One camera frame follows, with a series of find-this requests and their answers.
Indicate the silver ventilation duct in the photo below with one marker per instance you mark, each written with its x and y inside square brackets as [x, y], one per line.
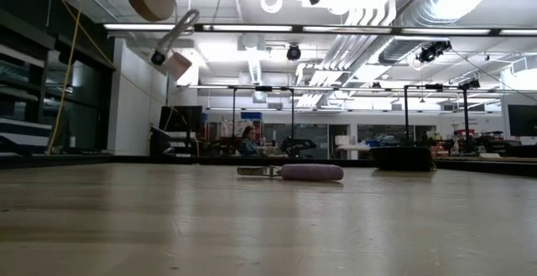
[419, 16]

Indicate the black overhead rig frame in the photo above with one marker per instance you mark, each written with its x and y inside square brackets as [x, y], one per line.
[465, 112]
[263, 88]

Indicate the black monitor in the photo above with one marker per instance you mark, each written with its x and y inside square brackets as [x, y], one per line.
[522, 121]
[180, 118]

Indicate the dark storage shelving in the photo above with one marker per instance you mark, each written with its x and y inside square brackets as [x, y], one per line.
[84, 121]

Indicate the fluorescent light strip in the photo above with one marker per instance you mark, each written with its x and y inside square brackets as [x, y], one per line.
[348, 29]
[518, 32]
[251, 28]
[134, 27]
[444, 31]

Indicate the black background robot arm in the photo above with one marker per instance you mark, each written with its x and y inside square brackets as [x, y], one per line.
[295, 145]

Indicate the person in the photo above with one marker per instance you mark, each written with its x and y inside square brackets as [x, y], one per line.
[249, 146]

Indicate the dark calculator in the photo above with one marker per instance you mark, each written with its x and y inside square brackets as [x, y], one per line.
[403, 158]

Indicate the black ceiling camera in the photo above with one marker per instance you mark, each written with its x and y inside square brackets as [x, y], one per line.
[293, 53]
[157, 58]
[432, 51]

